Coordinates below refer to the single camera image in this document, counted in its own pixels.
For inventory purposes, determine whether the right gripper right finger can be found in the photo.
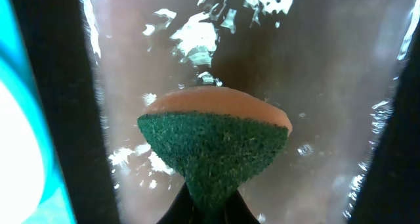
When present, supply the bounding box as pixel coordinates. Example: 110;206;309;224
224;190;260;224

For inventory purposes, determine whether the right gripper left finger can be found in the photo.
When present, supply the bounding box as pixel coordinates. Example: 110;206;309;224
157;183;196;224

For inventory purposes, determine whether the green orange sponge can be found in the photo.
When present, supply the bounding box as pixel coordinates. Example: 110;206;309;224
137;86;293;217

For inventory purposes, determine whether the light blue plate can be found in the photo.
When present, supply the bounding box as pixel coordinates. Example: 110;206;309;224
1;83;45;224

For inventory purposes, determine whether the black rectangular tray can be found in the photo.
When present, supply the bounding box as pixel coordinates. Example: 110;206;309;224
12;0;419;223

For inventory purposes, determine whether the teal plastic tray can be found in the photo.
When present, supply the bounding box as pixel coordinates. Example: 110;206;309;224
0;0;78;224

